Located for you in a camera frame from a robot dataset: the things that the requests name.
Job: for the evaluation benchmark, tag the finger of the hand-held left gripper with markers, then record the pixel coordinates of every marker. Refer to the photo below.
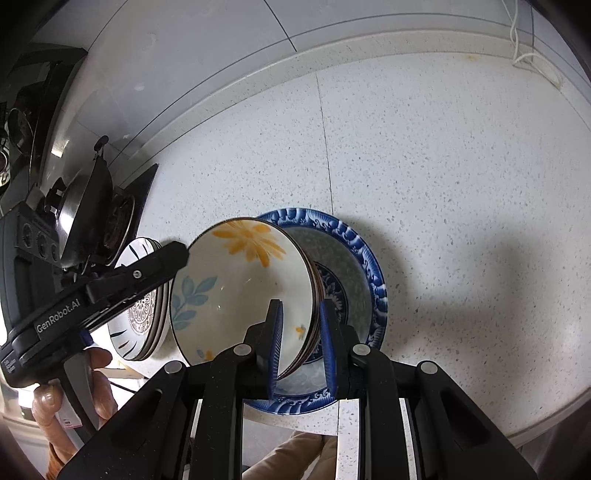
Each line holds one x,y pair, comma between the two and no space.
138,277

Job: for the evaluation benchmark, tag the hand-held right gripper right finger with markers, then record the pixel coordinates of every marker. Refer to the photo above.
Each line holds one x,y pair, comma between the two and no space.
328,350

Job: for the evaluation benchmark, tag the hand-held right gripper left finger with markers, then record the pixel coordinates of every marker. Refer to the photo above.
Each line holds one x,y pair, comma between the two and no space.
276,346

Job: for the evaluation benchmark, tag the white plate with mandala pattern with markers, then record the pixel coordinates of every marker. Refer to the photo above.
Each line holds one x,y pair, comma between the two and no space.
138,314

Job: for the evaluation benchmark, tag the white bowl with orange flower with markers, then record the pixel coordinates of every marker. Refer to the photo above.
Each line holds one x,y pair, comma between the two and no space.
240,295

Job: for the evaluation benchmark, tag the blue patterned bowl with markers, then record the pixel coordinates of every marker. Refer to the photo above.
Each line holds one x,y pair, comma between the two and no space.
360,286

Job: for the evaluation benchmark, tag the person's left hand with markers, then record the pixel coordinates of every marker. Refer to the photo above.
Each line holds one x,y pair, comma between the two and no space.
99,387

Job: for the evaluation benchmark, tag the steel wok lid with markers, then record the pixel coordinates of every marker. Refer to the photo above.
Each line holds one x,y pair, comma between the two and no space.
76,207

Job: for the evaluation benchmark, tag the person's beige trousers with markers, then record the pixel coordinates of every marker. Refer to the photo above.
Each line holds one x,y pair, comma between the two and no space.
291,457

